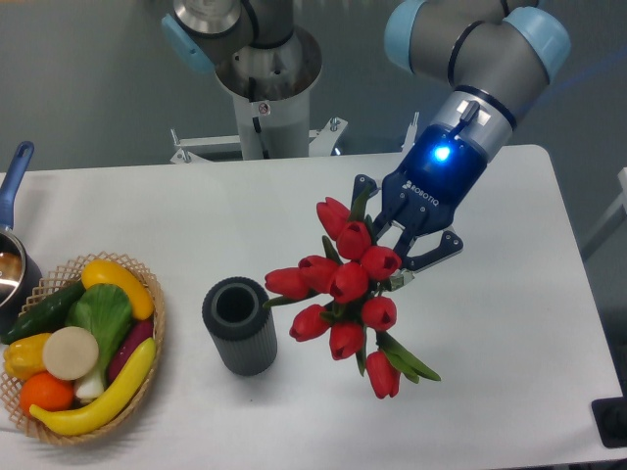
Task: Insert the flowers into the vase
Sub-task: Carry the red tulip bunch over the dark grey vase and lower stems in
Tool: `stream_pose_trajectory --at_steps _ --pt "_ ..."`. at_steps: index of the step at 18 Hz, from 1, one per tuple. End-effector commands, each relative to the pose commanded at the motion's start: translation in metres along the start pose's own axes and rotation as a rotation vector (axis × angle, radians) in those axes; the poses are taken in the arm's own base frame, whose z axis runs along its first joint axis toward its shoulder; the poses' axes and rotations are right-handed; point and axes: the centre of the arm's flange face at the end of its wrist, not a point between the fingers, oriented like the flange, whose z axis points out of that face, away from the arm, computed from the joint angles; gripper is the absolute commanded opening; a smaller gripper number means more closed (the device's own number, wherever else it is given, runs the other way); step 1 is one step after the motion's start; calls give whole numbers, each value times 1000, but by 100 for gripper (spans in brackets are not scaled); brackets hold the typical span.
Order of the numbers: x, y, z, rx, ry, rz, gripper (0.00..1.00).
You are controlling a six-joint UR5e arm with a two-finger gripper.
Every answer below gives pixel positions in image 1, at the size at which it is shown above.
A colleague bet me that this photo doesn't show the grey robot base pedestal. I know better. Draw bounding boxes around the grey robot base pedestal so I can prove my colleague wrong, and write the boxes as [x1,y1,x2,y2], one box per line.
[216,25,322,160]

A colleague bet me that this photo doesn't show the yellow bell pepper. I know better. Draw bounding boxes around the yellow bell pepper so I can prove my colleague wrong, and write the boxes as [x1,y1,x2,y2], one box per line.
[3,333,52,381]

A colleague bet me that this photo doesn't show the blue handled saucepan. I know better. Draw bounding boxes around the blue handled saucepan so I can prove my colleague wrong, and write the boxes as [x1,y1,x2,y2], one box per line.
[1,141,41,334]

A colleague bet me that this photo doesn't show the white metal frame bracket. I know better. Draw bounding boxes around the white metal frame bracket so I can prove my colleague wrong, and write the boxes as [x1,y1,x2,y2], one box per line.
[169,117,349,165]

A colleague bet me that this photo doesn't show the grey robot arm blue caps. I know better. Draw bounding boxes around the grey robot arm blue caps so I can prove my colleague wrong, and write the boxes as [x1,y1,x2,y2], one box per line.
[352,1,571,289]

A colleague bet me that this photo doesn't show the red tulip bouquet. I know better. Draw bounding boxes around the red tulip bouquet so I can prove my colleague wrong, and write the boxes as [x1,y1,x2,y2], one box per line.
[265,191,440,400]

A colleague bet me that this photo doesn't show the green cucumber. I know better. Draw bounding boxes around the green cucumber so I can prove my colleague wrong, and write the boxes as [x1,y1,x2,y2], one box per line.
[1,282,85,345]

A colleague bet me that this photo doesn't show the second robot arm joint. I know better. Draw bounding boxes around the second robot arm joint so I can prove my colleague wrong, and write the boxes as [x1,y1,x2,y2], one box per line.
[161,1,294,73]

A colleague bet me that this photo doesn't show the purple sweet potato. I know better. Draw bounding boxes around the purple sweet potato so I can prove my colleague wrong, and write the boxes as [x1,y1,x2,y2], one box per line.
[107,319,153,383]

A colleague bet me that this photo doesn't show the green bok choy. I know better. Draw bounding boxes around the green bok choy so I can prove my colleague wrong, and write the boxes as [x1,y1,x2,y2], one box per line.
[65,284,133,404]

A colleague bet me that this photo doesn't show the yellow banana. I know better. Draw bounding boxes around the yellow banana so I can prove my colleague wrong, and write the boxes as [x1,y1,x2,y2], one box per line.
[29,338,157,437]

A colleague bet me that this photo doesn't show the orange fruit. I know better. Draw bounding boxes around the orange fruit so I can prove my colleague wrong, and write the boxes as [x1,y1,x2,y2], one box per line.
[20,372,73,416]

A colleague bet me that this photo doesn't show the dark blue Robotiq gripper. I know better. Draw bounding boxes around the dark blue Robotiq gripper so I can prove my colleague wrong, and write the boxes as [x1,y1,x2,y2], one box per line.
[351,124,487,289]

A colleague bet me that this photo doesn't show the beige round disc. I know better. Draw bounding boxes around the beige round disc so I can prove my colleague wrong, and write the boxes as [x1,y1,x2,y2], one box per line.
[42,326,99,381]

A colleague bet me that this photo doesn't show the black device at table edge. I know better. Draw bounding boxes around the black device at table edge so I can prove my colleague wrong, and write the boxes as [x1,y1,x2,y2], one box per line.
[591,397,626,448]

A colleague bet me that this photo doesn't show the white object right edge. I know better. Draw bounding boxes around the white object right edge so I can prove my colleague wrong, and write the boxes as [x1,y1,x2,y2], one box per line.
[580,166,627,260]

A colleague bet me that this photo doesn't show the dark grey ribbed vase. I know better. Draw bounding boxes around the dark grey ribbed vase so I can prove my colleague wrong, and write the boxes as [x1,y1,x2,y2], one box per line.
[202,277,277,376]

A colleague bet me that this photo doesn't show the woven wicker basket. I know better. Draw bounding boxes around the woven wicker basket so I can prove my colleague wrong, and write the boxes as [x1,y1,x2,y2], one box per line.
[1,253,166,446]

